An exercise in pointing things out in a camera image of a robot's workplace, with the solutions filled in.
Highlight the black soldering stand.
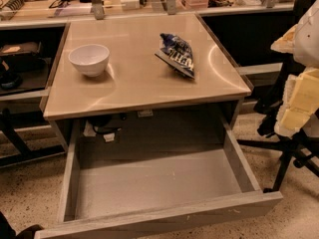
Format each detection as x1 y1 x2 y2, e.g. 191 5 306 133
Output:
0 0 24 21

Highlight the wooden cabinet with steel top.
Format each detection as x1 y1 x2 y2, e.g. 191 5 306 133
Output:
43 14 250 147

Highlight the left dark side shelf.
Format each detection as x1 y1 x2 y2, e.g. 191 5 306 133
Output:
0 24 66 167

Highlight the open grey wooden drawer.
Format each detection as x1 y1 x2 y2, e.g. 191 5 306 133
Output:
36 106 282 239

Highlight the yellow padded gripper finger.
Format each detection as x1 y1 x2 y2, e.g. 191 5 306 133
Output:
274 68 319 137

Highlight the white ceramic bowl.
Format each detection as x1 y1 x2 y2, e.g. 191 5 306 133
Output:
69 44 110 77

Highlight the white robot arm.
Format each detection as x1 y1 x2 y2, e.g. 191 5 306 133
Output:
271 2 319 137

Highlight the blue chip bag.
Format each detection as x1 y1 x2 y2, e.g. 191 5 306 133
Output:
155 33 194 79

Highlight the black office chair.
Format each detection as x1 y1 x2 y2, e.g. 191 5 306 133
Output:
239 0 319 193

